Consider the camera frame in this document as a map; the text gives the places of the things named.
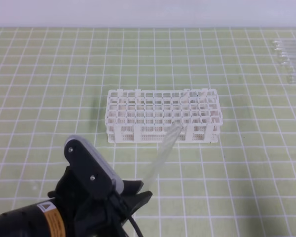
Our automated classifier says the green checkered tablecloth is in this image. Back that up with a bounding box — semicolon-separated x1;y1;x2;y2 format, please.
0;28;296;237

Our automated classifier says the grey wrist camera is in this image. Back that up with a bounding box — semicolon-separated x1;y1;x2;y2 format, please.
64;135;124;200

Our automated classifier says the clear glass test tube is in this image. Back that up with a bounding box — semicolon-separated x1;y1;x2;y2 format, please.
142;122;183;192

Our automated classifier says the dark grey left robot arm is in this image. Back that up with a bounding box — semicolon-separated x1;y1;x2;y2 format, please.
0;167;152;237

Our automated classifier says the white test tube rack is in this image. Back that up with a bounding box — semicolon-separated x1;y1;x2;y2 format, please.
105;88;223;144

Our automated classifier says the clear test tube top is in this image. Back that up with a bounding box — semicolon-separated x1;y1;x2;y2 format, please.
273;39;296;48

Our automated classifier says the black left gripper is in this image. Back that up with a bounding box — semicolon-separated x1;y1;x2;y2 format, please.
48;166;152;237

